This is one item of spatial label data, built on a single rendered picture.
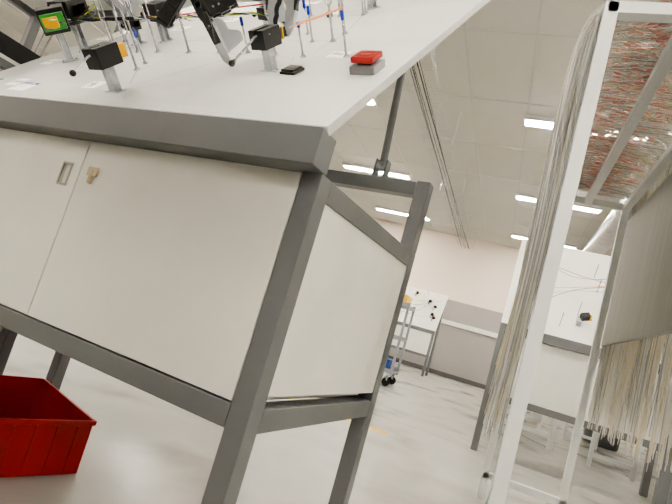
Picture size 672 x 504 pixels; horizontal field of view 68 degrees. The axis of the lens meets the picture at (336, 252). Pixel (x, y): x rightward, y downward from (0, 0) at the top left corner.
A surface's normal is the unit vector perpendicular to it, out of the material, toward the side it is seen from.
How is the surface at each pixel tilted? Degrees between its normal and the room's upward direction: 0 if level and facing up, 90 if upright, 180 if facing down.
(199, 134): 90
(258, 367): 90
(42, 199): 90
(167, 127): 90
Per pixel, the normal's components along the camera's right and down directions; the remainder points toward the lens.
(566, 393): -0.30, -0.22
